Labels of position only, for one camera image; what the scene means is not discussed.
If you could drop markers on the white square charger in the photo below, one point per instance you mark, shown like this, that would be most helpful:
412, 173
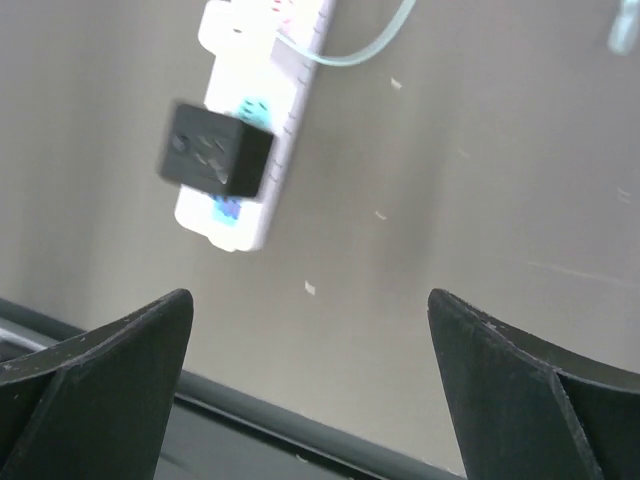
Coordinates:
239, 29

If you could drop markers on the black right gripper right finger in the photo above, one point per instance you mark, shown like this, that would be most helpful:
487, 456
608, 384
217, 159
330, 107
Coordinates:
524, 408

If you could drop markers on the black cube power adapter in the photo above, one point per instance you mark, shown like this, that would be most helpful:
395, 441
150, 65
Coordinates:
214, 153

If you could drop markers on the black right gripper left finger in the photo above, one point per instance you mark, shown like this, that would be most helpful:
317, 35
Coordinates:
96, 406

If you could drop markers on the white power strip coloured sockets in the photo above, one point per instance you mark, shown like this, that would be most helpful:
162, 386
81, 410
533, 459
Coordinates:
271, 94

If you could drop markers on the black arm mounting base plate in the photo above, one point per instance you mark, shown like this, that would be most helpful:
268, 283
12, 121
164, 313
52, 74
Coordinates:
216, 432

